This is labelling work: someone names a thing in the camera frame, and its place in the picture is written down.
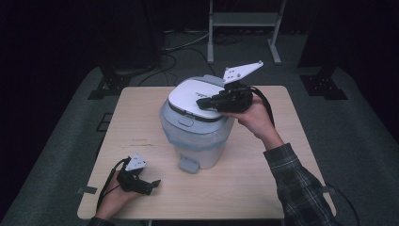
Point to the black stand base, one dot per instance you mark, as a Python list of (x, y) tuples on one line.
[(323, 86), (109, 86)]

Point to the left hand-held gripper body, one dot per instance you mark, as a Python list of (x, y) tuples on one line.
[(130, 182)]

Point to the white metal stand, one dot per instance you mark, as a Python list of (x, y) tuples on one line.
[(244, 19)]

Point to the grey tape strip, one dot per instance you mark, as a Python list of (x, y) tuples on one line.
[(330, 189), (87, 190)]

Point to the person's right hand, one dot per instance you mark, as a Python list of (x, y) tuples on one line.
[(257, 122)]

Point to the white grey pedal trash can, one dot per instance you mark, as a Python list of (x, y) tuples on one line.
[(188, 125)]

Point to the person's left hand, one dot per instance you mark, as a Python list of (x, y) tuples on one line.
[(114, 197)]

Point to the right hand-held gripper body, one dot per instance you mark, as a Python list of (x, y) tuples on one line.
[(235, 100)]

